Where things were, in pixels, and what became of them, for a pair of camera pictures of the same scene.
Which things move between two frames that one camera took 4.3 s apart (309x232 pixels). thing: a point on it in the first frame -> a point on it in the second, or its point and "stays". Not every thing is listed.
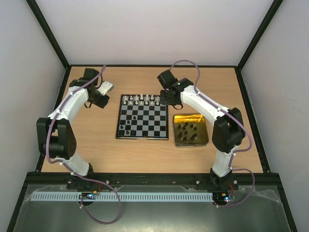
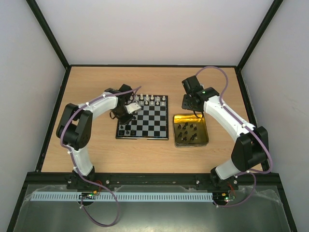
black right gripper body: x=167 y=97 -> x=187 y=104
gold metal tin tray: x=190 y=130 stays
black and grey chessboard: x=142 y=117 stays
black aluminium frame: x=43 y=178 stays
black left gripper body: x=95 y=100 -> x=119 y=113
